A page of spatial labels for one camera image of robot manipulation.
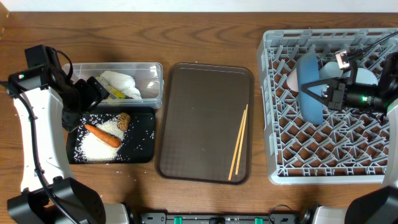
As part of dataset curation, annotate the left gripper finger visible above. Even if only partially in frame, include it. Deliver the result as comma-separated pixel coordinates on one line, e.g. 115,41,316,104
74,78,98,111
86,77,110,106

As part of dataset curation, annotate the light blue cup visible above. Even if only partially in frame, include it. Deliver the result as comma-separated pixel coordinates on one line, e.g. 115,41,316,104
319,62,343,80

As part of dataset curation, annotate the light blue rice bowl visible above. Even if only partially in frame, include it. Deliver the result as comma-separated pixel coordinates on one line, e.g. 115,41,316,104
354,68,378,85

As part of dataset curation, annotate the white napkin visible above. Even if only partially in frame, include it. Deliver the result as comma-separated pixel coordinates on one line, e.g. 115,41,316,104
99,71,142,100

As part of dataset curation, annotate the dark blue plate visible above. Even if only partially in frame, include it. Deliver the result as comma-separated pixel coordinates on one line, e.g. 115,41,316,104
295,51,325,126

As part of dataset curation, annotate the brown textured food piece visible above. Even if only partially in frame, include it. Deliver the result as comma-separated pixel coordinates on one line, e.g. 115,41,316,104
116,112,131,132

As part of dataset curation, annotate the pink cup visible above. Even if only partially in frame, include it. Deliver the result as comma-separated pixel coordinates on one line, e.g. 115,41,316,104
286,68,299,92

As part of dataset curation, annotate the orange carrot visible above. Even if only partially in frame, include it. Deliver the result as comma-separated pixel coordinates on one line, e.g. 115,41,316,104
84,124,121,148

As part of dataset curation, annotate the yellow green snack wrapper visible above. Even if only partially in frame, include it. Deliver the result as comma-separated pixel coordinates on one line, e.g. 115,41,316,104
95,76,126,100

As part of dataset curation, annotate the wooden chopstick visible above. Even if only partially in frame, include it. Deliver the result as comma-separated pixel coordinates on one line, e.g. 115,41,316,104
235,104,248,175
228,110,246,181

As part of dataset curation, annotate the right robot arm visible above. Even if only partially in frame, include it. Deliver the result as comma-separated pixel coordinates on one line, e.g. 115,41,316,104
302,50,397,223

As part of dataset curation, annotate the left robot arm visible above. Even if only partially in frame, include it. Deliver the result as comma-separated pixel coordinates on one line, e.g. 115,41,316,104
4,63,131,223

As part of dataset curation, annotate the grey dishwasher rack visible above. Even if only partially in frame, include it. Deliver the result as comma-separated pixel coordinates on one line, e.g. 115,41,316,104
257,28,397,186

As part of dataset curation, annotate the black tray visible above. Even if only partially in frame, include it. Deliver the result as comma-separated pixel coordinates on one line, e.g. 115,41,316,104
65,106,156,165

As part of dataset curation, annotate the clear plastic bin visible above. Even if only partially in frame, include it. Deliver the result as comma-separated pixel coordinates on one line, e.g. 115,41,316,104
62,62,164,109

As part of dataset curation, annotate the white rice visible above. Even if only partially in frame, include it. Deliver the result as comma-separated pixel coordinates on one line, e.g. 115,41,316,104
73,113,155,164

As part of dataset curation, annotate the brown serving tray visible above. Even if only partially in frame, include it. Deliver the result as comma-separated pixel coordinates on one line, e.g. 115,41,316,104
155,63,254,185

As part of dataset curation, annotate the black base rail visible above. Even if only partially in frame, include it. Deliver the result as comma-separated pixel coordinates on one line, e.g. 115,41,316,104
139,213,311,224

